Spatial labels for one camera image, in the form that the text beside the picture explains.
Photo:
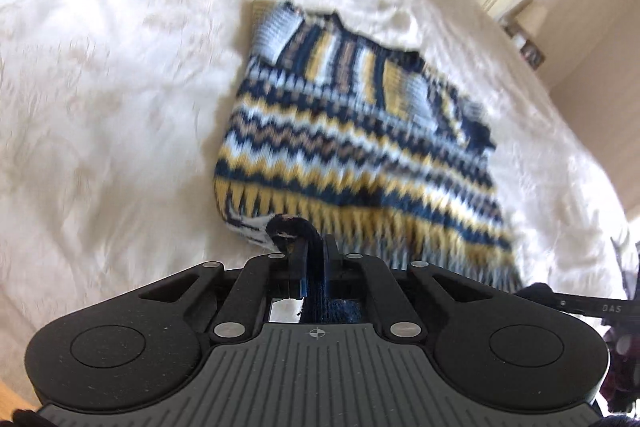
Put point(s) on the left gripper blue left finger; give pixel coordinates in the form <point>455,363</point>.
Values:
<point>246,306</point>

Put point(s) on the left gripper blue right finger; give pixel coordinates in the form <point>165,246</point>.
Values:
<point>368,281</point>

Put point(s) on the navy yellow patterned knit sweater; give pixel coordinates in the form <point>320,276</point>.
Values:
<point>367,143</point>

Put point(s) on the white floral bed duvet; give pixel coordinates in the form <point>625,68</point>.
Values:
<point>112,112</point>

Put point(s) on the cream right bedside table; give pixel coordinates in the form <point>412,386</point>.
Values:
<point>516,36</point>

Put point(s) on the cream right table lamp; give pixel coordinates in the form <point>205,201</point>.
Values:
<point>531,18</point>

